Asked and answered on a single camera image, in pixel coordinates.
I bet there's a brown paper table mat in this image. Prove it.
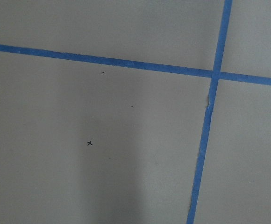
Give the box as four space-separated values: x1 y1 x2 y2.
0 0 271 224

